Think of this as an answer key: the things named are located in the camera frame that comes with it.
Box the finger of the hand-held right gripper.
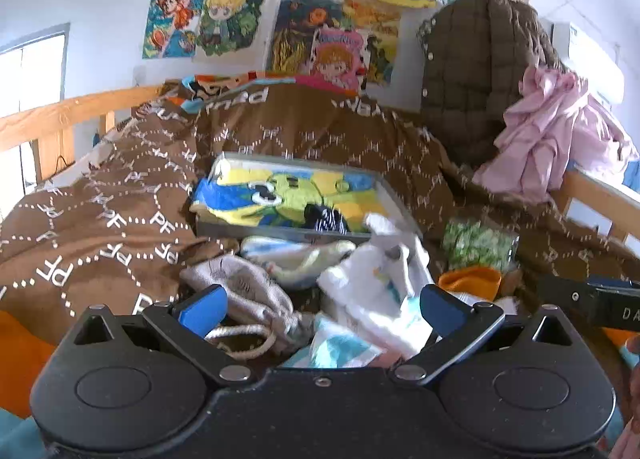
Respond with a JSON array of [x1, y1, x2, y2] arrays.
[[537, 273, 640, 332]]

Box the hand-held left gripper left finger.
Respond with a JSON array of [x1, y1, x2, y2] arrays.
[[65, 284, 257, 387]]

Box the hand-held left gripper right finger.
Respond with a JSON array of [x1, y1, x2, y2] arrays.
[[392, 284, 581, 387]]

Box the grey cardboard box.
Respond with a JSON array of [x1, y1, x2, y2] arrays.
[[192, 152, 426, 246]]

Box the white cloth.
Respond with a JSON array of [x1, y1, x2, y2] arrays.
[[364, 212, 427, 272]]

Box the white fluffy towel blue patch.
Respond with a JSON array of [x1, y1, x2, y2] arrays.
[[280, 244, 441, 371]]

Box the person's right hand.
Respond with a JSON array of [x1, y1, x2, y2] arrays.
[[611, 336, 640, 459]]

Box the orange bowl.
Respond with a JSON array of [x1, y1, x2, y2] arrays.
[[437, 266, 503, 301]]

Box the bag of green pieces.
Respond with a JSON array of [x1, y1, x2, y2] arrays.
[[442, 219, 521, 274]]

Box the striped blue yellow towel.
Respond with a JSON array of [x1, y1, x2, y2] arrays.
[[240, 236, 357, 291]]

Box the cartoon printed cloth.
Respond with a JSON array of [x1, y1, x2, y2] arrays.
[[190, 166, 387, 235]]

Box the brown printed duvet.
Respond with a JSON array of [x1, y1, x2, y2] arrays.
[[0, 79, 640, 355]]

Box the dark striped socks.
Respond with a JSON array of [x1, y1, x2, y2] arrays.
[[302, 204, 351, 235]]

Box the pink cloth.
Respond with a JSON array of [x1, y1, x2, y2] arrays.
[[472, 64, 640, 206]]

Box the orange blanket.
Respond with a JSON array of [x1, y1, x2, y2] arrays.
[[0, 309, 60, 421]]

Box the teal cloth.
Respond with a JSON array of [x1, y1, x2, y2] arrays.
[[0, 406, 47, 459]]

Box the brown quilted jacket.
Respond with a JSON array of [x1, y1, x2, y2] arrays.
[[417, 0, 567, 171]]

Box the white air conditioner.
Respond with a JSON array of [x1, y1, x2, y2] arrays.
[[550, 22, 629, 96]]

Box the window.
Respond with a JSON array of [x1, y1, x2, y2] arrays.
[[0, 22, 70, 190]]

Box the orange-haired girl blue poster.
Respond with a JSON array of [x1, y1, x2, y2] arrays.
[[142, 0, 207, 60]]

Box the white drawstring bag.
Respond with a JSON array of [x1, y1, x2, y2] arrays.
[[179, 256, 317, 361]]

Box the wooden bed rail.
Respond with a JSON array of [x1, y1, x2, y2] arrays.
[[0, 84, 166, 186], [550, 169, 640, 251]]

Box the pink cartoon wall poster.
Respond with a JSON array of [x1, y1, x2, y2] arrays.
[[309, 29, 369, 92]]

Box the blond boy wall poster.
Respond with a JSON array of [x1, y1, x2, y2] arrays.
[[195, 0, 279, 71]]

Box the dark orange wall poster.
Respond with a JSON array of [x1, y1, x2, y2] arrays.
[[267, 0, 402, 88]]

